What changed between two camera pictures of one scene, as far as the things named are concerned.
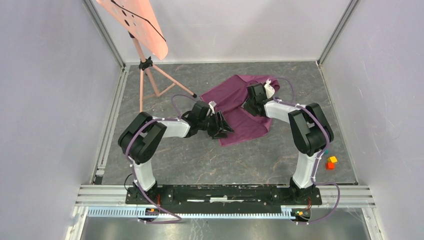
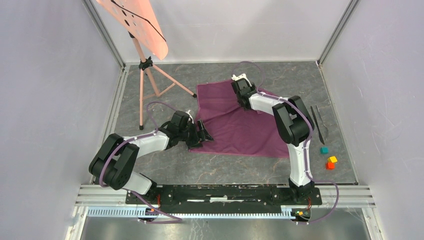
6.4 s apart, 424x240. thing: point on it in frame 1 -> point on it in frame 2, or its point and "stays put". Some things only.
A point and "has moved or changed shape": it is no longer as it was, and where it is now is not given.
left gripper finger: x=220 y=134 -> x=195 y=144
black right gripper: x=247 y=106 -> x=253 y=87
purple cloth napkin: x=229 y=96 has moved or changed shape
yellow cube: x=332 y=159 stays put
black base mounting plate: x=223 y=198 stays put
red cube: x=330 y=166 stays put
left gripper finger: x=224 y=124 -> x=205 y=133
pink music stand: x=139 y=18 stays put
